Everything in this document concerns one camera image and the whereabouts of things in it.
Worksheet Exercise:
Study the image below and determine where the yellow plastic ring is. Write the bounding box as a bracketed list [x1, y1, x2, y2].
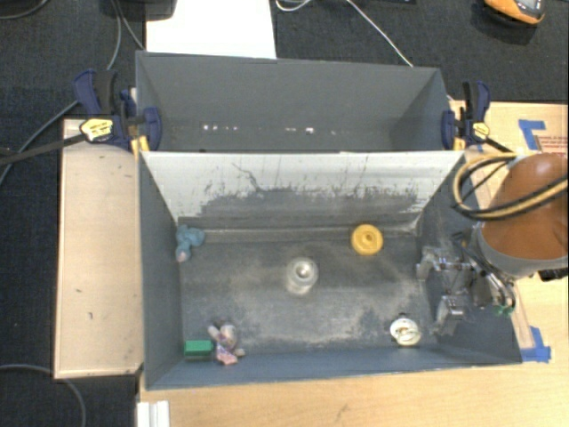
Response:
[350, 223, 385, 257]

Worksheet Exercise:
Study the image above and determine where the grey metal bin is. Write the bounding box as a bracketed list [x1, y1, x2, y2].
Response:
[133, 50, 525, 391]

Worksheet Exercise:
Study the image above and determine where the pale wood board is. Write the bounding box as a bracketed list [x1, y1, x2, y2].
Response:
[52, 117, 146, 380]

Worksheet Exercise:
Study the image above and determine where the pink toy animal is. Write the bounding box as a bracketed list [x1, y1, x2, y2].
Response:
[206, 319, 246, 366]

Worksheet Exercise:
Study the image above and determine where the white round plastic thing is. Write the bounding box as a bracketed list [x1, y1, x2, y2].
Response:
[389, 315, 422, 348]

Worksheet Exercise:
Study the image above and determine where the blue toy animal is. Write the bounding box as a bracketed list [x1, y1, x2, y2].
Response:
[173, 223, 207, 264]

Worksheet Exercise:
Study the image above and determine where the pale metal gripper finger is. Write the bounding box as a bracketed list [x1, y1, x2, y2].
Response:
[432, 294, 467, 338]
[414, 246, 464, 285]

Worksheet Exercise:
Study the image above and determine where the black cylinder on white bracket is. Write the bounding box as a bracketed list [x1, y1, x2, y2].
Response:
[538, 267, 569, 283]

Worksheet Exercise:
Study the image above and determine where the green sponge block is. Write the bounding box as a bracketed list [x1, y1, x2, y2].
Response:
[183, 339, 214, 361]

